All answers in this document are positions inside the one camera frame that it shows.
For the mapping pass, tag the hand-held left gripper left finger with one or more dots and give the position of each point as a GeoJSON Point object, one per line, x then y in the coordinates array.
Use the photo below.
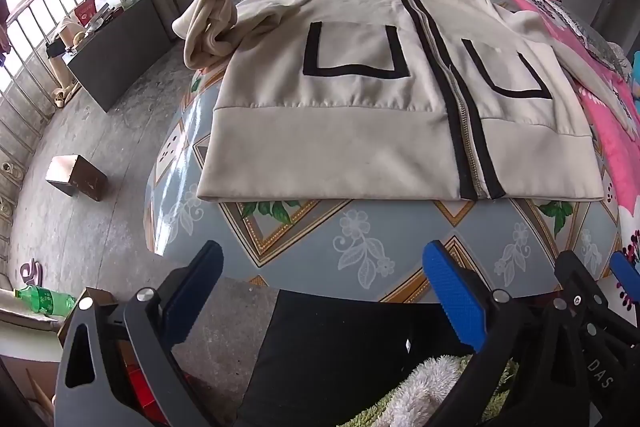
{"type": "Point", "coordinates": [195, 292]}

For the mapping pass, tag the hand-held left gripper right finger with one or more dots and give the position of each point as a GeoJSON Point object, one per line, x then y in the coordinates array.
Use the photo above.
{"type": "Point", "coordinates": [452, 292]}

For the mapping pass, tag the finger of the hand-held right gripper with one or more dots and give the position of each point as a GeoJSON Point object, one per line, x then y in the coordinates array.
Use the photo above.
{"type": "Point", "coordinates": [625, 267]}
{"type": "Point", "coordinates": [580, 277]}

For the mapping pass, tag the cream zip jacket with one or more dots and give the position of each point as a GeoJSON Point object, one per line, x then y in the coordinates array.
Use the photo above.
{"type": "Point", "coordinates": [350, 122]}

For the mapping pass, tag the green white fluffy cloth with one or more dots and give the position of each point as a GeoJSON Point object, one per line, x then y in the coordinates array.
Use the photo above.
{"type": "Point", "coordinates": [425, 392]}

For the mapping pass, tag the red box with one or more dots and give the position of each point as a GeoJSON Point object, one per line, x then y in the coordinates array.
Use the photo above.
{"type": "Point", "coordinates": [142, 387]}

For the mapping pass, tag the pink flowered blanket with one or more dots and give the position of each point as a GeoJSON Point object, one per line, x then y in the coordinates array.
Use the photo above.
{"type": "Point", "coordinates": [620, 157]}

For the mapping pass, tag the fruit printed tablecloth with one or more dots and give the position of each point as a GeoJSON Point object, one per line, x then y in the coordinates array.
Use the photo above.
{"type": "Point", "coordinates": [320, 227]}

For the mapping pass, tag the person's black pants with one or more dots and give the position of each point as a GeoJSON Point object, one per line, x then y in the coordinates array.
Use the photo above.
{"type": "Point", "coordinates": [325, 357]}

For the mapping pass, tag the green plastic bottle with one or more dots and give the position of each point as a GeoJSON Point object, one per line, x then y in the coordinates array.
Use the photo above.
{"type": "Point", "coordinates": [45, 301]}

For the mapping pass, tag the purple slipper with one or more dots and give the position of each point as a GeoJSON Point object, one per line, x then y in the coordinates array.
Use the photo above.
{"type": "Point", "coordinates": [31, 271]}

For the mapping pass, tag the grey lace cloth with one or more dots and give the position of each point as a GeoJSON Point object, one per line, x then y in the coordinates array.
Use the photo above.
{"type": "Point", "coordinates": [595, 42]}

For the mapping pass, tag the grey cabinet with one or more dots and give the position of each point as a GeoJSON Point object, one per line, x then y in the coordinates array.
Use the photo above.
{"type": "Point", "coordinates": [120, 52]}

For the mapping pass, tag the window railing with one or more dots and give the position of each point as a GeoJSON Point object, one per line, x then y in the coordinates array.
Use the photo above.
{"type": "Point", "coordinates": [30, 32]}

